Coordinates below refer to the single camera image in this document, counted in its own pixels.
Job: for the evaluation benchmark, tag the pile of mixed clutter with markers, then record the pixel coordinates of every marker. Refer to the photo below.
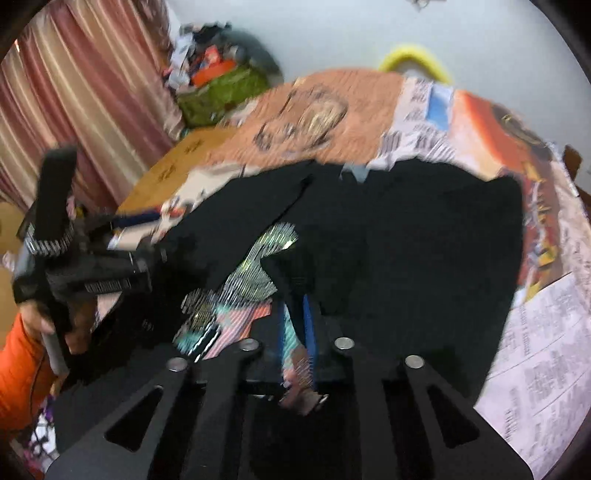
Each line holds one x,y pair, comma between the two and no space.
184,50

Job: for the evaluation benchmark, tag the brown wooden furniture piece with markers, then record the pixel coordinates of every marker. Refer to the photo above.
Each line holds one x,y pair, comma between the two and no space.
572,159

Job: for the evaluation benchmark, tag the orange box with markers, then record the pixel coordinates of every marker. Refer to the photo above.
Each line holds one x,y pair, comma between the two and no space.
213,70

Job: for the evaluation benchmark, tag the printed blanket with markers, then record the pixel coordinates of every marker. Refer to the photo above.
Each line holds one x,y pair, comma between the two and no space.
351,87

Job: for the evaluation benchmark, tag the pink striped curtain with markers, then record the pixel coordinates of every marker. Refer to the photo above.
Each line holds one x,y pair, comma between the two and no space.
69,69

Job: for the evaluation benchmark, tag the person's left hand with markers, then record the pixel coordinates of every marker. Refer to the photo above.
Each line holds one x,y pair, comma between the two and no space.
82,330

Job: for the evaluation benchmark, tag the dark grey bag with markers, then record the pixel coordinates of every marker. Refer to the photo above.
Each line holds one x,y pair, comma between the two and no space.
258,50

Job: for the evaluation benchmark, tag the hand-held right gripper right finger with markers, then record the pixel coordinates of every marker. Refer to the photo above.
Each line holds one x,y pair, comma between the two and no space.
309,337

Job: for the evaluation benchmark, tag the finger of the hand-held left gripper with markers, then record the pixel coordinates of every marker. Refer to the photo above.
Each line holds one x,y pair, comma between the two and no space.
134,277
143,237

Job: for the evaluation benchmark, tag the green bag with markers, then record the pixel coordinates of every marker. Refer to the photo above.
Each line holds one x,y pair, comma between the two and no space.
221,94

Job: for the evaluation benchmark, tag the person's left forearm orange sleeve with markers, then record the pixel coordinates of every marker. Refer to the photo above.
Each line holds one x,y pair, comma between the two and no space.
23,383

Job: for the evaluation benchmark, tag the black shirt with shiny print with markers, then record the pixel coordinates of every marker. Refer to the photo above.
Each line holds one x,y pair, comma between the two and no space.
392,240

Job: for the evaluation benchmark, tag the purple white printed cloth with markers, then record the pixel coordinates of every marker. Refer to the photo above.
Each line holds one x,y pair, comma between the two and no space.
41,431

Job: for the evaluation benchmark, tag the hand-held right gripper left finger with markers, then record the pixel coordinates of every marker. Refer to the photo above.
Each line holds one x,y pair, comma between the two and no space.
281,332

